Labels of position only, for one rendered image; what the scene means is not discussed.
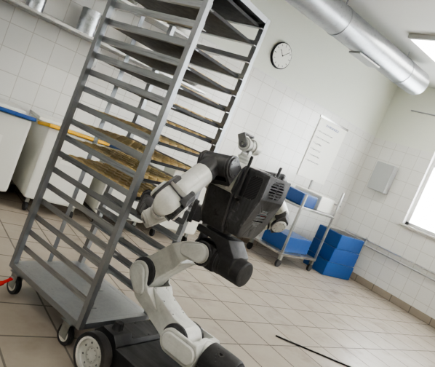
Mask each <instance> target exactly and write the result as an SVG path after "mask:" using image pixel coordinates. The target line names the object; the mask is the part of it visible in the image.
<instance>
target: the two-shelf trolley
mask: <svg viewBox="0 0 435 367"><path fill-rule="evenodd" d="M313 182H314V181H313V180H311V182H310V184H309V186H308V189H310V188H311V186H312V183H313ZM344 195H345V194H344V193H342V195H341V197H340V199H339V202H338V204H336V203H335V204H334V205H336V209H335V211H334V213H333V215H332V216H331V215H329V214H326V213H322V212H319V211H317V210H314V209H310V208H306V207H304V204H305V202H306V200H307V197H308V195H307V194H306V195H305V197H304V199H303V201H302V203H301V205H298V204H296V203H294V202H292V201H290V200H288V199H286V198H285V200H284V201H285V202H288V203H289V204H291V205H294V206H295V207H297V208H299V210H298V212H297V214H296V217H295V219H294V221H293V223H292V226H291V228H290V232H289V234H288V235H287V239H286V240H285V243H284V245H283V248H282V250H279V249H278V248H276V247H275V246H273V245H271V244H270V243H268V242H266V241H265V240H262V237H258V236H257V237H256V238H255V239H252V238H250V241H249V242H248V243H247V249H251V248H252V246H253V242H254V240H256V241H258V242H259V243H261V244H262V245H264V246H266V247H267V248H269V249H271V250H272V251H274V252H276V253H278V254H279V256H278V259H277V260H276V261H275V263H274V265H275V267H279V266H280V265H281V263H282V258H283V256H288V257H293V258H297V259H305V260H310V261H309V264H308V265H307V267H306V270H307V271H310V270H311V269H312V265H313V263H314V262H315V261H316V258H317V256H318V254H319V251H320V250H321V247H322V245H323V242H324V240H325V238H326V236H327V233H328V231H329V229H330V227H331V224H332V222H333V220H334V218H335V215H336V213H337V211H338V208H339V207H341V206H340V204H341V202H342V199H343V197H344ZM302 210H307V211H309V212H312V213H316V214H319V215H321V216H326V217H328V218H331V220H330V222H329V224H328V227H327V229H326V232H325V233H324V236H323V238H322V241H321V242H320V245H319V247H318V250H317V252H316V254H315V256H314V258H313V257H311V256H310V255H308V254H306V255H303V254H298V253H290V252H285V251H284V250H285V248H286V246H287V243H288V241H289V239H290V236H291V234H292V231H293V229H294V228H295V225H296V223H297V221H298V218H299V216H300V213H301V211H302Z"/></svg>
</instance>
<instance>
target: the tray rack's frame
mask: <svg viewBox="0 0 435 367"><path fill-rule="evenodd" d="M116 1H117V0H108V2H107V4H106V6H105V9H104V12H103V15H102V17H101V20H100V23H99V26H98V27H97V31H96V33H95V37H94V39H93V41H92V44H91V47H90V49H89V52H88V55H87V58H86V60H85V63H84V66H83V69H82V70H81V74H80V76H79V80H78V82H77V84H76V87H75V90H74V92H73V95H72V98H71V101H70V103H69V105H68V109H67V111H66V113H65V116H64V119H63V122H62V124H61V127H60V130H59V133H58V135H57V138H56V141H55V144H54V146H53V148H52V152H51V154H50V156H49V159H48V162H47V165H46V167H45V170H44V173H43V176H42V177H41V181H40V183H39V187H38V189H37V191H36V194H35V197H34V199H33V202H32V205H31V208H30V210H29V213H28V216H27V219H26V220H25V224H24V226H23V230H22V232H21V234H20V237H19V240H18V242H17V245H16V248H15V251H14V253H13V255H12V259H11V261H10V263H9V266H10V267H11V268H12V269H11V270H10V271H11V272H12V275H11V276H13V277H14V279H15V280H11V281H9V282H8V286H9V287H10V288H11V289H13V288H14V285H15V282H16V279H17V277H20V278H21V280H22V281H23V280H24V281H26V282H27V283H28V284H29V285H30V286H31V287H32V288H33V289H34V290H35V291H37V292H38V293H39V294H40V295H41V296H42V297H43V298H44V299H45V300H47V301H48V302H49V303H50V304H51V305H52V306H53V307H54V308H55V309H56V310H57V311H58V312H59V313H60V314H61V315H62V316H63V317H62V319H63V324H62V326H61V329H60V332H59V335H60V336H61V337H62V338H63V339H64V340H65V338H66V336H67V333H68V330H69V328H70V326H73V329H74V330H75V329H76V328H75V325H76V322H77V320H78V318H79V315H80V312H81V309H82V307H83V305H84V302H83V301H82V300H81V299H80V298H79V297H78V296H76V295H75V294H74V293H73V292H71V291H70V290H69V289H68V288H66V287H65V286H64V285H63V284H62V283H61V282H60V281H59V280H58V279H57V278H55V277H54V276H53V275H52V274H50V273H49V272H48V271H47V270H46V269H45V268H44V267H43V266H42V265H40V264H39V263H38V262H37V261H20V257H21V255H22V252H23V249H24V247H25V244H26V241H27V239H28V235H29V234H30V231H31V228H32V226H33V223H34V220H35V217H36V214H37V212H38V210H39V206H40V204H41V201H42V199H43V196H44V193H45V191H46V188H47V185H48V183H49V180H50V177H51V175H52V171H53V170H54V167H55V164H56V161H57V158H58V156H59V153H60V150H61V148H62V146H63V142H64V140H65V137H66V135H67V132H68V129H69V127H70V124H71V121H72V119H73V115H74V113H75V111H76V107H77V106H78V103H79V100H80V97H81V94H82V92H83V90H84V86H85V84H86V82H87V79H88V76H89V73H90V71H91V68H92V65H93V63H94V61H95V57H96V55H97V51H98V50H99V47H100V44H101V41H102V39H103V36H104V33H105V30H106V28H107V26H108V22H109V20H110V18H111V15H112V12H113V9H114V7H115V4H116ZM232 1H233V2H234V3H235V4H237V5H238V6H239V7H240V8H241V9H242V10H243V11H245V12H246V13H247V14H248V15H249V16H250V17H251V18H252V19H253V20H254V21H255V22H256V23H265V24H266V22H267V20H268V18H267V17H266V16H265V15H264V14H263V13H262V12H261V11H260V10H259V9H258V8H257V7H256V6H255V5H254V4H253V3H252V2H251V1H250V0H232ZM53 257H54V254H52V253H50V255H49V258H48V260H47V261H46V262H47V263H48V264H49V265H50V266H51V267H52V268H54V269H55V270H56V271H57V272H59V273H60V274H61V275H62V276H63V277H64V278H65V279H66V280H68V281H69V282H70V283H71V284H73V285H74V286H75V287H76V288H78V289H79V290H80V291H81V292H82V293H83V294H84V295H85V296H87V294H88V293H89V289H90V287H91V285H90V284H89V283H88V282H87V281H86V280H84V279H83V278H82V277H80V276H79V275H78V274H76V273H75V272H74V271H73V270H72V269H71V268H70V267H68V266H67V265H66V264H64V263H63V262H62V261H53ZM85 260H86V258H85V257H83V256H82V255H80V257H79V260H78V261H72V262H73V263H74V264H75V265H76V266H78V267H79V268H80V269H82V270H83V271H84V272H86V273H87V274H88V275H89V276H90V277H91V278H93V279H94V277H95V274H96V272H95V271H94V270H93V269H91V268H90V267H88V266H87V265H86V264H85V263H84V262H85ZM101 289H103V291H98V293H97V296H96V299H95V302H94V306H95V307H96V308H97V309H91V312H90V314H89V317H88V319H87V322H86V324H85V327H84V329H89V328H98V327H101V326H103V325H112V324H114V323H115V321H116V320H121V321H122V322H124V323H132V322H137V321H141V320H145V318H146V316H147V315H146V314H145V313H144V309H143V308H141V307H140V306H138V305H137V304H136V303H134V301H132V300H131V299H130V298H128V297H127V296H125V295H124V294H123V293H122V292H121V291H120V290H118V289H117V288H115V287H114V286H113V285H111V284H110V283H109V282H108V281H107V280H105V279H104V278H103V281H102V284H101Z"/></svg>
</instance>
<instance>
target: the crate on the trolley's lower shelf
mask: <svg viewBox="0 0 435 367"><path fill-rule="evenodd" d="M289 232H290V231H289V230H288V229H285V230H284V231H282V232H275V233H271V231H270V229H267V230H265V231H264V233H263V236H262V240H265V241H266V242H268V243H270V244H271V245H273V246H275V247H276V248H278V249H279V250H282V248H283V245H284V243H285V240H286V239H287V235H288V234H289ZM311 243H312V242H311V241H310V240H308V239H306V238H304V237H302V236H300V235H299V234H297V233H295V232H292V234H291V236H290V239H289V241H288V243H287V246H286V248H285V250H284V251H285V252H290V253H298V254H303V255H306V254H307V252H308V249H309V248H310V246H311Z"/></svg>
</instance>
